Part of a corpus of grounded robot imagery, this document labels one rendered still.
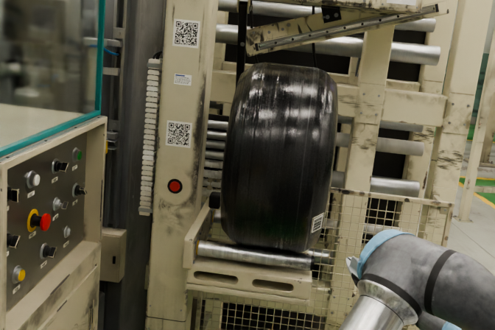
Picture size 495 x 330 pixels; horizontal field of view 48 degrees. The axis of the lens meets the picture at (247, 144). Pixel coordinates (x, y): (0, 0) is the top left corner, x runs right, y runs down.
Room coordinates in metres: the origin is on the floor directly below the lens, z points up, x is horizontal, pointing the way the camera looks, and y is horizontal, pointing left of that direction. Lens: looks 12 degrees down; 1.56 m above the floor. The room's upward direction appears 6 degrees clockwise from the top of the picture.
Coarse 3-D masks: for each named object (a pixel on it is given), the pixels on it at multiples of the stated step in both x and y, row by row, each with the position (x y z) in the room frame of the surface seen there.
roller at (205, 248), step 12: (204, 252) 1.51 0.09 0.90; (216, 252) 1.51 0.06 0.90; (228, 252) 1.51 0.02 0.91; (240, 252) 1.51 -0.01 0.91; (252, 252) 1.51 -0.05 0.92; (264, 252) 1.51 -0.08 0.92; (276, 252) 1.51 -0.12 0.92; (288, 252) 1.52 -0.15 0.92; (276, 264) 1.50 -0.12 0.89; (288, 264) 1.49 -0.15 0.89; (300, 264) 1.49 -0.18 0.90; (312, 264) 1.49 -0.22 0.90
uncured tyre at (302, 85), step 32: (256, 64) 1.64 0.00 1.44; (256, 96) 1.47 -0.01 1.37; (288, 96) 1.47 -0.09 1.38; (320, 96) 1.48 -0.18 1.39; (256, 128) 1.42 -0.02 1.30; (288, 128) 1.41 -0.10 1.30; (320, 128) 1.42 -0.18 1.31; (224, 160) 1.43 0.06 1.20; (256, 160) 1.39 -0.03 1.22; (288, 160) 1.38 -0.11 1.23; (320, 160) 1.39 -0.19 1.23; (224, 192) 1.43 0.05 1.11; (256, 192) 1.39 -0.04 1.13; (288, 192) 1.38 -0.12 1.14; (320, 192) 1.39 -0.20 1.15; (224, 224) 1.48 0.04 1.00; (256, 224) 1.42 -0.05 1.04; (288, 224) 1.40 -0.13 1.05
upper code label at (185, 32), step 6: (174, 18) 1.60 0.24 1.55; (174, 24) 1.60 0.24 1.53; (180, 24) 1.60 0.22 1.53; (186, 24) 1.60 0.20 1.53; (192, 24) 1.60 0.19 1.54; (198, 24) 1.60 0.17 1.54; (174, 30) 1.60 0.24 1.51; (180, 30) 1.60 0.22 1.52; (186, 30) 1.60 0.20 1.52; (192, 30) 1.60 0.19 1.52; (198, 30) 1.60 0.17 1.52; (174, 36) 1.60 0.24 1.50; (180, 36) 1.60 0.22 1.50; (186, 36) 1.60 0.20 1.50; (192, 36) 1.60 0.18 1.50; (198, 36) 1.59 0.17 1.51; (174, 42) 1.60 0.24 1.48; (180, 42) 1.60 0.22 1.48; (186, 42) 1.60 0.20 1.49; (192, 42) 1.60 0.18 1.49; (198, 42) 1.59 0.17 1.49
